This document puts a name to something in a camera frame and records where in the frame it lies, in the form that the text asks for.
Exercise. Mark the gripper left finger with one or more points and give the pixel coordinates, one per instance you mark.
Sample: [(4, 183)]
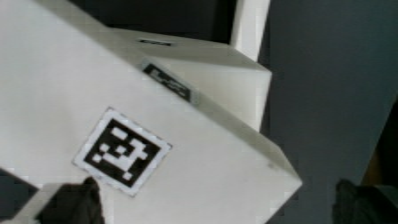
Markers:
[(65, 204)]

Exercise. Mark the white cabinet top block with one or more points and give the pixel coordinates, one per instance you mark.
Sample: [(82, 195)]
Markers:
[(98, 121)]

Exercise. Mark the white cabinet body box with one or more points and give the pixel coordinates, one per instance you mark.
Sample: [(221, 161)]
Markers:
[(217, 66)]

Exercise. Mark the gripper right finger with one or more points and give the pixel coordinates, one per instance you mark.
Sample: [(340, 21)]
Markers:
[(367, 204)]

